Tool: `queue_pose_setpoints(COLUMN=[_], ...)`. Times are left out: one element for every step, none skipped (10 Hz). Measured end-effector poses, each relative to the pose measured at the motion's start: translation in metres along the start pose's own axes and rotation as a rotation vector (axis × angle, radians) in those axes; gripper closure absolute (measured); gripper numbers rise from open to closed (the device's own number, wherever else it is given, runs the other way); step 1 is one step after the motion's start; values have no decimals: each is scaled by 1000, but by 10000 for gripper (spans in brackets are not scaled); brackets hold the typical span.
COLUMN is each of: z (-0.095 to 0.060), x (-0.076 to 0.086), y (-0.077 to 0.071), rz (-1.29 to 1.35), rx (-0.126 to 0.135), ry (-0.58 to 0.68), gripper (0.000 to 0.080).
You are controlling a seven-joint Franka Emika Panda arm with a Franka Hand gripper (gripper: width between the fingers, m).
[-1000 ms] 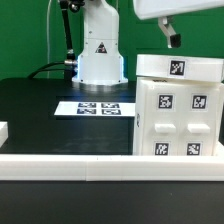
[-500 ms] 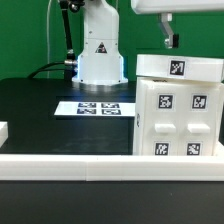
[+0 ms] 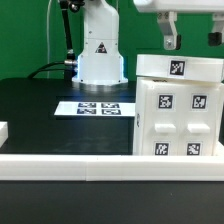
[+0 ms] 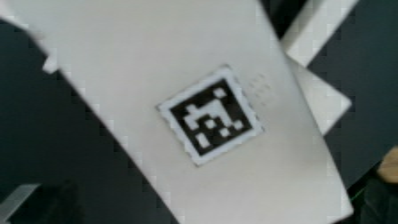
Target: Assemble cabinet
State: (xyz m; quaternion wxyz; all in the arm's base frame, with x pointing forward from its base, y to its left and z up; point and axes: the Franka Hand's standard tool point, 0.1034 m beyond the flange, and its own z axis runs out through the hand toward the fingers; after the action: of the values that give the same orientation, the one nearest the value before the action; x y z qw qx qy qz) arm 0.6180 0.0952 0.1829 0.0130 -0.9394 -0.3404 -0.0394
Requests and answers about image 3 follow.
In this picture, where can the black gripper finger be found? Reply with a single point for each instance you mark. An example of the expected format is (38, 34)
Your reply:
(171, 38)
(216, 36)

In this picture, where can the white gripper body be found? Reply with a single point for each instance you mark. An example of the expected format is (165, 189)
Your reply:
(189, 6)

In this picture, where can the white cabinet top block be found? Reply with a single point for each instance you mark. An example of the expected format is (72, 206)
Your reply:
(181, 67)

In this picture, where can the white cabinet door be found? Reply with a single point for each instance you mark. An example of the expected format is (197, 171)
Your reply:
(202, 120)
(165, 119)

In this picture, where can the white cabinet body box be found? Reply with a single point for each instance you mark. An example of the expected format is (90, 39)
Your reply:
(144, 90)

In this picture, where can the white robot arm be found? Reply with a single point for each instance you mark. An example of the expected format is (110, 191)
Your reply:
(100, 62)

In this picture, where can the white tag sheet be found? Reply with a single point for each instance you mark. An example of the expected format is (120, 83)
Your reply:
(105, 109)

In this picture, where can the white U-shaped border fence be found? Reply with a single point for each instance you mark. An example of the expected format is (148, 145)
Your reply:
(112, 168)

